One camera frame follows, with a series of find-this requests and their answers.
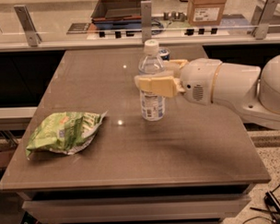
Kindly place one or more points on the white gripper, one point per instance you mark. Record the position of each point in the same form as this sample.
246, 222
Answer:
198, 79

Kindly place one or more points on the clear plastic water bottle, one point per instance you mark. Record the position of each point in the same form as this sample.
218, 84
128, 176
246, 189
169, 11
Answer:
153, 106

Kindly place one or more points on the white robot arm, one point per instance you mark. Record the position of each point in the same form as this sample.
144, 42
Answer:
251, 92

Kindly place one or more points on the green jalapeno chip bag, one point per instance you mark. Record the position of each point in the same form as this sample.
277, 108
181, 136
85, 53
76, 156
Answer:
65, 132

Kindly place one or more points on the blue silver energy drink can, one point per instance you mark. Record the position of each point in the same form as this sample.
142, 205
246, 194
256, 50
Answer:
164, 53

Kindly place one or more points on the brown cardboard box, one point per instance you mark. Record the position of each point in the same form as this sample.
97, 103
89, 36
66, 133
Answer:
205, 12

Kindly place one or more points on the open orange brown box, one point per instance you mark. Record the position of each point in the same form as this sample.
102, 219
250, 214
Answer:
109, 10

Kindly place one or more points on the black device on floor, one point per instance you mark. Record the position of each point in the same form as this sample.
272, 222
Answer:
273, 206

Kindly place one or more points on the middle metal glass bracket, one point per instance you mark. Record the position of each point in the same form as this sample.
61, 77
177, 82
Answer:
146, 7

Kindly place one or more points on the metal glass bracket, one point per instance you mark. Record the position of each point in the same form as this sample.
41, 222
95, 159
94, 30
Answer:
265, 18
146, 7
32, 35

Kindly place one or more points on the right metal glass bracket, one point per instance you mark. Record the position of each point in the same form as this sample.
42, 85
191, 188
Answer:
265, 18

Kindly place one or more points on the left metal glass bracket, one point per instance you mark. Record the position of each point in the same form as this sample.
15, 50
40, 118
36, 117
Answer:
32, 35

